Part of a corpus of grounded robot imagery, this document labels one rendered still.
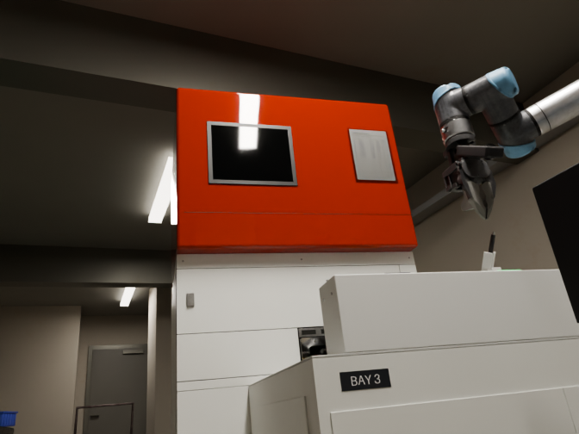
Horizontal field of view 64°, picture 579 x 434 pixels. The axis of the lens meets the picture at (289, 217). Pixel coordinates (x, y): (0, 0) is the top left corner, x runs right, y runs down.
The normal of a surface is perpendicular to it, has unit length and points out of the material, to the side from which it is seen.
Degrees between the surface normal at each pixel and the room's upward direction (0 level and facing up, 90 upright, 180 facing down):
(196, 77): 90
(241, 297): 90
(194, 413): 90
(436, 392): 90
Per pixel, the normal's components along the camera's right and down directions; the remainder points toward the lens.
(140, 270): 0.38, -0.40
